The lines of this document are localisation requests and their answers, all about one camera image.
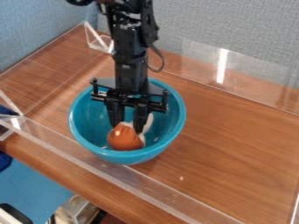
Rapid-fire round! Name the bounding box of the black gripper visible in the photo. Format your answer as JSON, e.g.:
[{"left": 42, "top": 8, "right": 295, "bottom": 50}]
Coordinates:
[{"left": 90, "top": 57, "right": 168, "bottom": 133}]

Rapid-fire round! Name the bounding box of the brown and white toy mushroom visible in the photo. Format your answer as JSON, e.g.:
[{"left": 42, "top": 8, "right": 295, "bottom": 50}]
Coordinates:
[{"left": 107, "top": 114, "right": 155, "bottom": 151}]

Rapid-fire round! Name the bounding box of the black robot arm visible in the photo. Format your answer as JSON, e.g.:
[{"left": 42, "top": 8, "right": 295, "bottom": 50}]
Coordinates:
[{"left": 66, "top": 0, "right": 168, "bottom": 133}]

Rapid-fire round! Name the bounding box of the blue plastic bowl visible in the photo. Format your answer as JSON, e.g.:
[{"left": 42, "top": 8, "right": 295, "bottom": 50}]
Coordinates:
[{"left": 68, "top": 78, "right": 187, "bottom": 165}]

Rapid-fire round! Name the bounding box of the dark blue object at left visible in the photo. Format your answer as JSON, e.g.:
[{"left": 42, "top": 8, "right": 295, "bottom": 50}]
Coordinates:
[{"left": 0, "top": 104, "right": 19, "bottom": 172}]

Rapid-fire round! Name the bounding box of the clear acrylic front barrier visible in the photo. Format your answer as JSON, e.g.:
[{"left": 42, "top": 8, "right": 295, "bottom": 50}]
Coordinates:
[{"left": 0, "top": 117, "right": 243, "bottom": 224}]

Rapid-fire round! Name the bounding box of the clear acrylic barrier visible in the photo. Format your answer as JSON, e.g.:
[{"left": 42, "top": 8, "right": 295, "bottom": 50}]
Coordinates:
[
  {"left": 0, "top": 117, "right": 243, "bottom": 224},
  {"left": 158, "top": 34, "right": 299, "bottom": 115}
]

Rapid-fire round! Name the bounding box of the clear acrylic back barrier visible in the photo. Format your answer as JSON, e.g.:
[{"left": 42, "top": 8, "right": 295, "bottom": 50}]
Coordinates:
[{"left": 158, "top": 34, "right": 299, "bottom": 115}]

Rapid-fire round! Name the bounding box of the grey metal object below table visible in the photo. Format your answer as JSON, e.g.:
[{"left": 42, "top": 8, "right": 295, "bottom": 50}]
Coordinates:
[{"left": 47, "top": 195, "right": 99, "bottom": 224}]

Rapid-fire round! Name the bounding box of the black and white object corner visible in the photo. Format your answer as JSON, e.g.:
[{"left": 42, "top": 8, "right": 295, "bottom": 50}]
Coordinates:
[{"left": 0, "top": 203, "right": 34, "bottom": 224}]

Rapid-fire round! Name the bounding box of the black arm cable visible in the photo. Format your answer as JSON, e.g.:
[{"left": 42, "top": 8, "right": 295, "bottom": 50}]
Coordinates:
[{"left": 144, "top": 43, "right": 166, "bottom": 74}]

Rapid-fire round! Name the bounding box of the clear acrylic corner bracket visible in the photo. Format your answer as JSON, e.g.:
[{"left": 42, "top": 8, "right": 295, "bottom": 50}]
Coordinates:
[{"left": 84, "top": 21, "right": 114, "bottom": 53}]

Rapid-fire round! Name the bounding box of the clear acrylic left bracket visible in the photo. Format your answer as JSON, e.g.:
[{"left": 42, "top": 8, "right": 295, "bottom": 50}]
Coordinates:
[{"left": 0, "top": 90, "right": 24, "bottom": 142}]

